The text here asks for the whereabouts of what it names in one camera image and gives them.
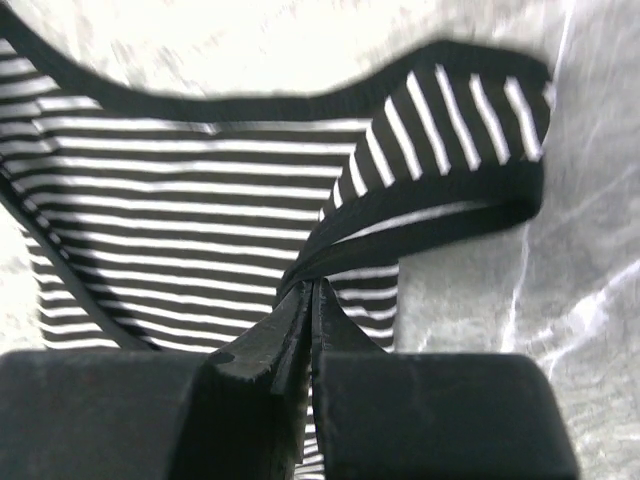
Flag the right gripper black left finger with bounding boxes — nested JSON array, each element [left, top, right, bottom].
[[1, 284, 310, 479]]

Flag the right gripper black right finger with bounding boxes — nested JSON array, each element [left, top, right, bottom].
[[311, 280, 580, 479]]

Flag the striped tank tops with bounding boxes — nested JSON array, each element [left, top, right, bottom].
[[0, 0, 554, 480]]

